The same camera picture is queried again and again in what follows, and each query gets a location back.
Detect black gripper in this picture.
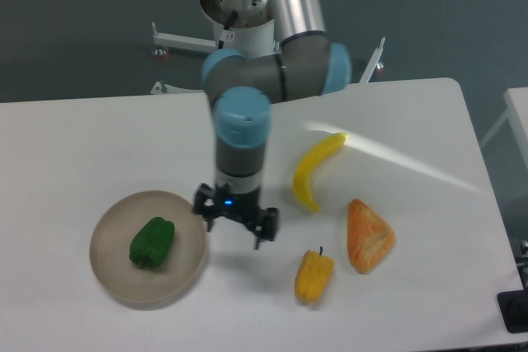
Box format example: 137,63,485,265
193,183,279,250

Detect green toy bell pepper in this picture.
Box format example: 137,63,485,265
129,217,175,269

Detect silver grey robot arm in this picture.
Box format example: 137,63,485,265
193,0,351,242

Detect yellow toy bell pepper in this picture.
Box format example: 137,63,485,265
294,246,335,303

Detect beige round plate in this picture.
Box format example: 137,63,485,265
89,190,208,310

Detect yellow toy banana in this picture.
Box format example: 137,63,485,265
292,133,348,213

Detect orange toy bread slice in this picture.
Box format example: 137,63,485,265
347,199,396,275

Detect black device at right edge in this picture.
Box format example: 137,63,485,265
497,289,527,334

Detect white side table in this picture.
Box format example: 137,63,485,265
479,87,528,160

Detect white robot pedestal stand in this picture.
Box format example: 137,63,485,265
149,0,387,96

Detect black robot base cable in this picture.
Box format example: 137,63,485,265
218,11,239,50

